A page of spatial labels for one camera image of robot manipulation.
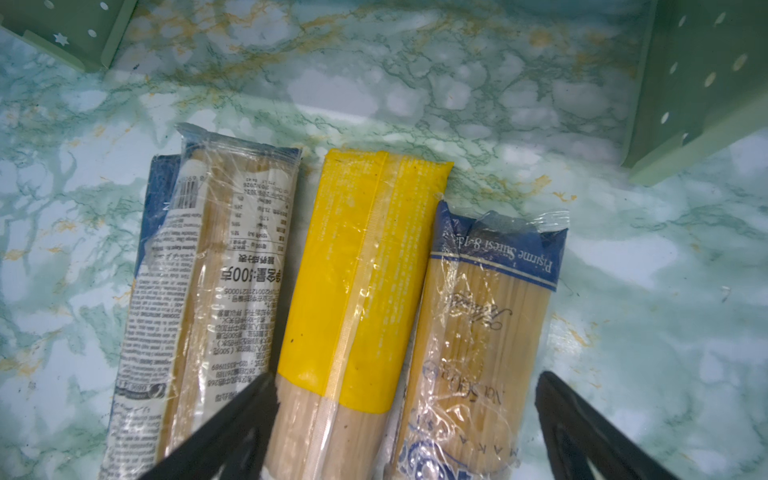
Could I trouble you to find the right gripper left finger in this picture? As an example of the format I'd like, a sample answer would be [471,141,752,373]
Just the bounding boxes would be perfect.
[141,372,279,480]

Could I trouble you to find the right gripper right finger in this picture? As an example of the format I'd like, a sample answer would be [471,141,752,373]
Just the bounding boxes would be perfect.
[535,371,676,480]

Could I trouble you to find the yellow spaghetti bag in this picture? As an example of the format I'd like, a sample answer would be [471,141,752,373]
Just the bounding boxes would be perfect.
[261,149,452,479]

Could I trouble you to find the green wooden shelf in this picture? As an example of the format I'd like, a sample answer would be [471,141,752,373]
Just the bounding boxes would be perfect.
[1,1,767,186]

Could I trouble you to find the clear white label spaghetti bag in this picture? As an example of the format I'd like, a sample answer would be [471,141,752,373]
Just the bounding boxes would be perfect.
[100,123,302,479]

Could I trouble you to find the blue clear spaghetti bag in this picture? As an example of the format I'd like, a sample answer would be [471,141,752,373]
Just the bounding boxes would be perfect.
[385,202,570,479]

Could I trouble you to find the blue Barilla spaghetti box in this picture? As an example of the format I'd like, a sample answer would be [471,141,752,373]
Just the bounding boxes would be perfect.
[134,154,181,276]

